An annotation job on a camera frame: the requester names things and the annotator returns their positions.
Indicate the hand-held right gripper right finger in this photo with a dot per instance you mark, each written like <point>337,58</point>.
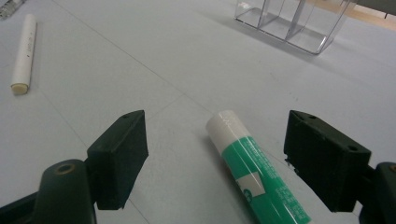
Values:
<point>327,158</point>

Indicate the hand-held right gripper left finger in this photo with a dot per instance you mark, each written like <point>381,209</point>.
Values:
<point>120,161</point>

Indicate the green and white glue stick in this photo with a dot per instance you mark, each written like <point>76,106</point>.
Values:
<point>255,174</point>

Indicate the clear plastic organizer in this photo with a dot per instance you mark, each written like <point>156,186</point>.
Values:
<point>295,25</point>

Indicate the white table mat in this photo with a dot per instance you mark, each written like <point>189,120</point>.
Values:
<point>155,62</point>

